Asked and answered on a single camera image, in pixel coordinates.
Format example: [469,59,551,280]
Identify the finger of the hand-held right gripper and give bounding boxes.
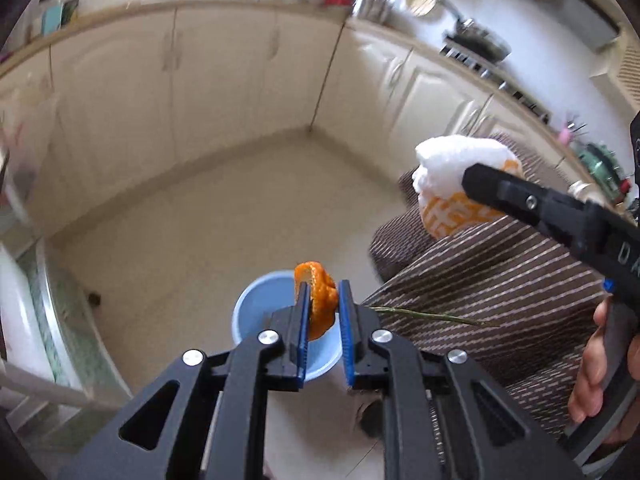
[462,162,593,256]

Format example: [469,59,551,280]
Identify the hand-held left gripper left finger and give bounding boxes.
[57,280,312,480]

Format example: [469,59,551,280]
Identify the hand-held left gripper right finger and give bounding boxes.
[338,280,586,480]

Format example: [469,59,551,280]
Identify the orange peel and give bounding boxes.
[294,260,339,342]

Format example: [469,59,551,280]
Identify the light blue plastic bin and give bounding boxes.
[232,270,346,381]

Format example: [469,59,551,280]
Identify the white orange wrapper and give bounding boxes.
[413,135,526,241]

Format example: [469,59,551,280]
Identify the person's right hand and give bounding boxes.
[568,297,640,447]

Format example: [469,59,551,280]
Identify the green kettle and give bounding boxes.
[574,141,628,202]

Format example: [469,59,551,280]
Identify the brown dotted tablecloth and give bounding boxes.
[369,132,640,442]

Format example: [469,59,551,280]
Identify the thin green stem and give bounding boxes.
[366,305,501,329]

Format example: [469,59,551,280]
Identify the gas stove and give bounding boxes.
[439,42,552,125]

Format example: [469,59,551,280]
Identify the round white yellow strainer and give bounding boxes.
[406,0,442,19]

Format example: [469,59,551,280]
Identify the glass-top side table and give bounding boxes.
[0,237,134,413]

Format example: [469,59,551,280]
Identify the stacked steel pots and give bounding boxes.
[351,0,397,27]

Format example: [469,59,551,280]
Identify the cream lower kitchen cabinets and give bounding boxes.
[0,0,596,221]

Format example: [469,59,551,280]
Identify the translucent plastic bag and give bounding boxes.
[0,87,57,228]

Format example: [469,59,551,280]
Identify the clear storage jar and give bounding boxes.
[39,0,64,37]

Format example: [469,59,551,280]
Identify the steel wok with handle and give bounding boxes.
[444,14,514,62]

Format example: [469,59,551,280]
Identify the white chair frame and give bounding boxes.
[0,359,121,457]

